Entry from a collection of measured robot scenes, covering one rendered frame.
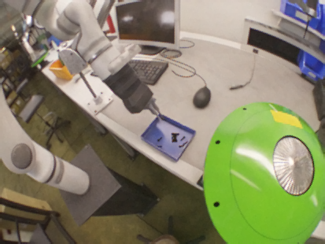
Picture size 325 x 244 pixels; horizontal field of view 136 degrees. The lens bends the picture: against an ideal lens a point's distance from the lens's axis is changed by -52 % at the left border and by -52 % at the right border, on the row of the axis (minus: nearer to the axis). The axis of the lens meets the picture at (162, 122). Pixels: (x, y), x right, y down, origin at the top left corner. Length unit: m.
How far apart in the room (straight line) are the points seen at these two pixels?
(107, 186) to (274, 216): 0.45
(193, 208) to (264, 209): 1.09
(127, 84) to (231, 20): 0.90
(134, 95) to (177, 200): 1.08
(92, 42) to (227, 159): 0.32
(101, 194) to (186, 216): 0.91
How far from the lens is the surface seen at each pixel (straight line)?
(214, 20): 1.09
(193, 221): 1.28
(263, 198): 0.21
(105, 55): 0.30
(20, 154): 0.33
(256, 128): 0.25
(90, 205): 0.52
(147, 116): 0.46
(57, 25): 0.35
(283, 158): 0.24
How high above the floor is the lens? 1.27
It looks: 54 degrees down
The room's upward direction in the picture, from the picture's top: 14 degrees counter-clockwise
